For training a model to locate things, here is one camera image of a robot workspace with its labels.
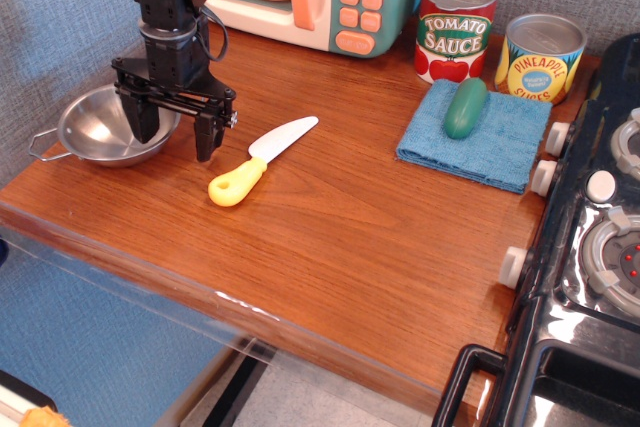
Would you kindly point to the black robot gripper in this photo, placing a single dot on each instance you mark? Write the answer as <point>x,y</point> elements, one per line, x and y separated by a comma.
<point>174,72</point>

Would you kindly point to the steel bowl with wire handles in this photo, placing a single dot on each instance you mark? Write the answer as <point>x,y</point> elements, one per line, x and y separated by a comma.
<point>94,128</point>

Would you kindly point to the yellow handled toy knife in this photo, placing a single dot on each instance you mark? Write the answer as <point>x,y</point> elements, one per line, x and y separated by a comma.
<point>231,188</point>

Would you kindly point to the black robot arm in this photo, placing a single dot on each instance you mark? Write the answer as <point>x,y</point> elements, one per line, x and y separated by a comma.
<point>174,15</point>

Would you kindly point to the blue folded cloth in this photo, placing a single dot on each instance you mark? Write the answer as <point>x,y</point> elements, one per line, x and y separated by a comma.
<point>500,149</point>

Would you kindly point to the green toy pickle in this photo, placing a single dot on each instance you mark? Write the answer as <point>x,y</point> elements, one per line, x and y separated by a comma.
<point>465,108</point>

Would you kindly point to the tomato sauce can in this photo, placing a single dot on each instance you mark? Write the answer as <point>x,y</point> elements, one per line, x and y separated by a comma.
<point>452,38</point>

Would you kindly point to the orange object bottom left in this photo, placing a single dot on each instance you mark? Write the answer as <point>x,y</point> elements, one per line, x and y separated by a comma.
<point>43,417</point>

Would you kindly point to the white stove knob front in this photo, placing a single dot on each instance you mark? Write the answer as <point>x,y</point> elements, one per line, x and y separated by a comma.
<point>512,265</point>

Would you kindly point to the white stove knob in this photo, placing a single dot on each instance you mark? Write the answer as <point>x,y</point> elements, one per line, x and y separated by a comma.
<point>512,265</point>
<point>542,177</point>
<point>556,138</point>

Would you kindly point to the white stove knob middle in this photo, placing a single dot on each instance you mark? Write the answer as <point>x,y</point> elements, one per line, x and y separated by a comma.
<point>542,177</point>

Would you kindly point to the pineapple slices can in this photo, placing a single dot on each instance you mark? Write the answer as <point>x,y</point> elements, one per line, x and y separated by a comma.
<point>539,58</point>

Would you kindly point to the white stove knob rear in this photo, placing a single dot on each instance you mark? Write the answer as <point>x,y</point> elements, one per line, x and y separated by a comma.
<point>556,138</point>

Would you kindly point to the black toy stove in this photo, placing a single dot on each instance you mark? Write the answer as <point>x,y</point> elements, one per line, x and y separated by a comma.
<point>572,357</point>

